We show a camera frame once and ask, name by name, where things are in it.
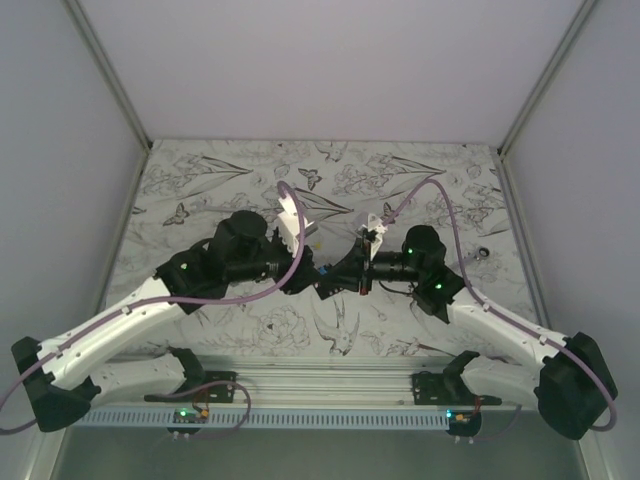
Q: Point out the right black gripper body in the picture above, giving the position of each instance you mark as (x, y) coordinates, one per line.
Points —
(390, 266)

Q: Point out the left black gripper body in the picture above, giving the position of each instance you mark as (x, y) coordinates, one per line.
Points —
(272, 260)

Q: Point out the black fuse box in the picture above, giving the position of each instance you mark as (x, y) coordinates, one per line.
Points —
(328, 287)

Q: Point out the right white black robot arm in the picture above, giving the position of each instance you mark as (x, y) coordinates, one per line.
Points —
(564, 378)

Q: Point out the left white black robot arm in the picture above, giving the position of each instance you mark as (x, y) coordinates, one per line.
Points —
(68, 375)

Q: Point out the silver ratchet wrench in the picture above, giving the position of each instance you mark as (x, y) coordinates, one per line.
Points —
(479, 254)

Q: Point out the floral patterned mat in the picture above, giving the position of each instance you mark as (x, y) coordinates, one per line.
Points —
(189, 186)

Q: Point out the right controller board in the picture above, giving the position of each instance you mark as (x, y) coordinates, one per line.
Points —
(464, 425)

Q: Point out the controller board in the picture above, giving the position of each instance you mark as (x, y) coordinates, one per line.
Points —
(187, 422)
(464, 425)

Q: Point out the left controller board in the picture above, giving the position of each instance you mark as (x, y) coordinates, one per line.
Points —
(187, 422)

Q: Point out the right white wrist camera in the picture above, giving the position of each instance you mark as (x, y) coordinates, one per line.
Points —
(370, 226)

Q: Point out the aluminium rail base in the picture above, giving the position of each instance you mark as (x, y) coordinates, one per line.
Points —
(365, 382)

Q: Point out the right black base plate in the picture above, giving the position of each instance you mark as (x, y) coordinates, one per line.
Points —
(430, 390)

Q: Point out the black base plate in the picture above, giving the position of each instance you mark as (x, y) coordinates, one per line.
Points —
(213, 388)
(430, 390)

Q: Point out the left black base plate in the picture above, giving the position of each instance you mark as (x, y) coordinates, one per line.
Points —
(213, 388)

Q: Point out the white slotted cable duct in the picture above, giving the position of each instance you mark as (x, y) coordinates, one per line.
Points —
(272, 418)

